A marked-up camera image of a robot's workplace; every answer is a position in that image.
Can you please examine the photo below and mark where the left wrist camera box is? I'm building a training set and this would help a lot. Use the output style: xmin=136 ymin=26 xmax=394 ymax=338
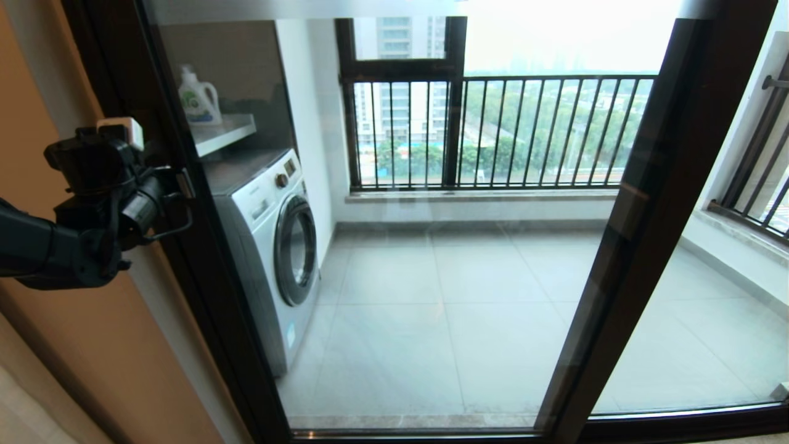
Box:
xmin=96 ymin=117 xmax=146 ymax=153

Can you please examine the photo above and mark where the long grey stone sill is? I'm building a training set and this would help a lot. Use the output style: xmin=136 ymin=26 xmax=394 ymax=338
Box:
xmin=344 ymin=188 xmax=620 ymax=205

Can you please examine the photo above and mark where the white front-load washing machine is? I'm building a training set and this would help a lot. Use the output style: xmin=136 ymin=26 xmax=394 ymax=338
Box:
xmin=208 ymin=148 xmax=321 ymax=378

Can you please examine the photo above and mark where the thin black left gripper cable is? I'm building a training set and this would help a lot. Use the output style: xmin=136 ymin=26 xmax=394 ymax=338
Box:
xmin=143 ymin=192 xmax=194 ymax=242

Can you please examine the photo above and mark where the white detergent bottle green label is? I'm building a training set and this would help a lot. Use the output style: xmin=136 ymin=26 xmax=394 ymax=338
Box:
xmin=178 ymin=65 xmax=224 ymax=127

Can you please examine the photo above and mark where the dark framed fixed glass panel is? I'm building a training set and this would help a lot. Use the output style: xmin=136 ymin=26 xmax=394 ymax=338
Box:
xmin=536 ymin=0 xmax=789 ymax=429

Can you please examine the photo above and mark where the white wall shelf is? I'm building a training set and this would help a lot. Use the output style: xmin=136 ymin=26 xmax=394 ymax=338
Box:
xmin=190 ymin=114 xmax=258 ymax=158

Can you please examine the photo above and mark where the short grey stone sill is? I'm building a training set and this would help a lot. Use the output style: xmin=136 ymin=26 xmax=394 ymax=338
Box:
xmin=689 ymin=208 xmax=789 ymax=267

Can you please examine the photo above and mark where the long black balcony railing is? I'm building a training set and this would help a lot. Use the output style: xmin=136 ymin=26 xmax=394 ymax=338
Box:
xmin=340 ymin=74 xmax=658 ymax=192

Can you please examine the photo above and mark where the dark balcony window frame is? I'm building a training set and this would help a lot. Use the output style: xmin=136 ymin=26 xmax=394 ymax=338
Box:
xmin=335 ymin=16 xmax=467 ymax=189

